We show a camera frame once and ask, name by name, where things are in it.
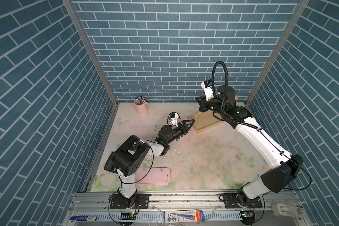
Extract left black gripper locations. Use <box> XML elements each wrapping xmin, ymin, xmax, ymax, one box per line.
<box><xmin>164</xmin><ymin>121</ymin><xmax>194</xmax><ymax>146</ymax></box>

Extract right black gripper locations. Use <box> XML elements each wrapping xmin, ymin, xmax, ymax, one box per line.
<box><xmin>195</xmin><ymin>96</ymin><xmax>225</xmax><ymax>118</ymax></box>

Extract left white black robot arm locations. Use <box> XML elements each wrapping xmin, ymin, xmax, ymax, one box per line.
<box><xmin>104</xmin><ymin>119</ymin><xmax>195</xmax><ymax>199</ymax></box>

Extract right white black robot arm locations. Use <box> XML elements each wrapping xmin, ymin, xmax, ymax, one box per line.
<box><xmin>195</xmin><ymin>61</ymin><xmax>310</xmax><ymax>207</ymax></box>

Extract wooden jewelry display stand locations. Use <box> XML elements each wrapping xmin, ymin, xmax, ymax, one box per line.
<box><xmin>187</xmin><ymin>110</ymin><xmax>224</xmax><ymax>134</ymax></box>

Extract pink pen holder cup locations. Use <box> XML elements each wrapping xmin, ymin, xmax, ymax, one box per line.
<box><xmin>134</xmin><ymin>100</ymin><xmax>148</xmax><ymax>115</ymax></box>

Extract pens in cup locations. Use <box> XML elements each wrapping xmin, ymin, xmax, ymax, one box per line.
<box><xmin>134</xmin><ymin>96</ymin><xmax>148</xmax><ymax>106</ymax></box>

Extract pink plastic tray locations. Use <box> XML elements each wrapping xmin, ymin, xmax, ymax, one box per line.
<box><xmin>135</xmin><ymin>167</ymin><xmax>171</xmax><ymax>185</ymax></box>

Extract toothpaste box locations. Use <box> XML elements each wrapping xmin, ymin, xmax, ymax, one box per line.
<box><xmin>164</xmin><ymin>210</ymin><xmax>206</xmax><ymax>223</ymax></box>

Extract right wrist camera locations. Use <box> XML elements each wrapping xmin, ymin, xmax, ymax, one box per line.
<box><xmin>201</xmin><ymin>79</ymin><xmax>215</xmax><ymax>101</ymax></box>

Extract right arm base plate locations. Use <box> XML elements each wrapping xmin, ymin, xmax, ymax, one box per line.
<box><xmin>218</xmin><ymin>193</ymin><xmax>263</xmax><ymax>209</ymax></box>

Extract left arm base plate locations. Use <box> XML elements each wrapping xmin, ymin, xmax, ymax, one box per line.
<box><xmin>110</xmin><ymin>193</ymin><xmax>150</xmax><ymax>210</ymax></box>

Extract white plastic bracket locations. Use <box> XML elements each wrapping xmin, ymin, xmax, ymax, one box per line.
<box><xmin>271</xmin><ymin>203</ymin><xmax>299</xmax><ymax>218</ymax></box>

